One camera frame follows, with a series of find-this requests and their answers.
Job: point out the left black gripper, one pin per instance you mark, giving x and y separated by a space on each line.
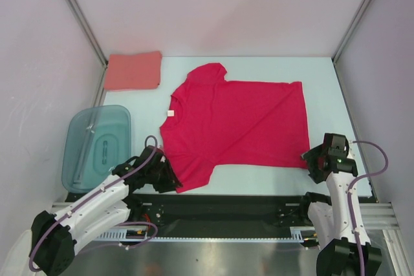
171 182

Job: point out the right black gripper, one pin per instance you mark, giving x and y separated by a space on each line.
310 156

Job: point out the red t shirt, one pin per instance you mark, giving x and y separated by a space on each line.
213 121

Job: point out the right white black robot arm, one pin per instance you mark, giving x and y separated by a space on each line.
345 247

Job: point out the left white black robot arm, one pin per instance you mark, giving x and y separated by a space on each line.
58 237

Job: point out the teal transparent plastic bin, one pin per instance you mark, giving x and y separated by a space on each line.
98 139

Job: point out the folded salmon pink t shirt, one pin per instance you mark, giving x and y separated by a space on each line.
133 72

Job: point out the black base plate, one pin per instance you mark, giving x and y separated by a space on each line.
218 216

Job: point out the white slotted cable duct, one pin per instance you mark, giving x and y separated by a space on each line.
139 234

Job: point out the right aluminium frame post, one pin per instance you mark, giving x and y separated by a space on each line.
351 29

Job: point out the aluminium frame post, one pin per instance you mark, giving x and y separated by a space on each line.
351 29
87 30

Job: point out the left aluminium frame post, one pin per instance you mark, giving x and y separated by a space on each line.
87 30

